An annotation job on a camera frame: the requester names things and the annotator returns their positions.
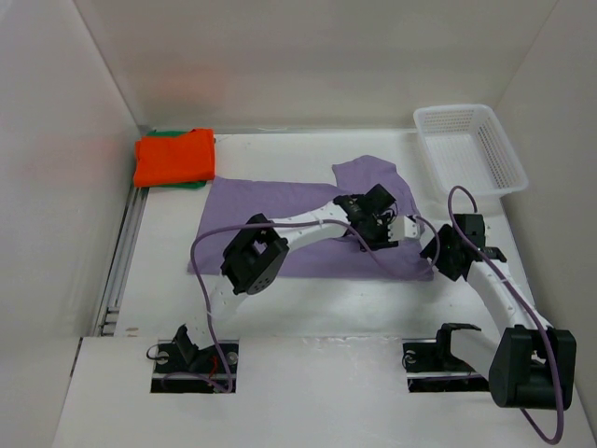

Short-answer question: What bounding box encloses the lavender t shirt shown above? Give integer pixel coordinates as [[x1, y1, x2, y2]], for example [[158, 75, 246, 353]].
[[197, 155, 434, 281]]

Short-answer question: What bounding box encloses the orange t shirt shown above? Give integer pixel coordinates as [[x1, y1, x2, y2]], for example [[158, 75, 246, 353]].
[[133, 128, 215, 188]]

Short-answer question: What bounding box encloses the green t shirt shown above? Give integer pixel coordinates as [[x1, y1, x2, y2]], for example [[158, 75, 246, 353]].
[[146, 130, 206, 189]]

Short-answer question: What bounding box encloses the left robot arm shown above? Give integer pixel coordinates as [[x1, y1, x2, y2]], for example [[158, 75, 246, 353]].
[[190, 184, 398, 318]]

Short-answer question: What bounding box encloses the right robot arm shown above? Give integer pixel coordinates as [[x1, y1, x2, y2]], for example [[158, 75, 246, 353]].
[[421, 214, 576, 410]]

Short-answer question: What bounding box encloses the white plastic laundry basket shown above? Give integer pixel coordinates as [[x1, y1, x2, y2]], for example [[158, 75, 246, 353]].
[[413, 104, 529, 201]]

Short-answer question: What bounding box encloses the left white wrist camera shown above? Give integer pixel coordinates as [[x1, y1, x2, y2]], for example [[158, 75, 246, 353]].
[[388, 216, 422, 242]]

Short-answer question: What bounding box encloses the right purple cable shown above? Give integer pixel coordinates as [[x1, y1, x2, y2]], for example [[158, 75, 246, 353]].
[[446, 186, 566, 443]]

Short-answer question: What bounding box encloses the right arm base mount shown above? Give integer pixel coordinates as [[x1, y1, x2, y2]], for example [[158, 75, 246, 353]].
[[402, 323, 489, 393]]

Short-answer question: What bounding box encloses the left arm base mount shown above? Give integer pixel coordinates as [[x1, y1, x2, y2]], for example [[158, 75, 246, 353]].
[[146, 341, 240, 395]]

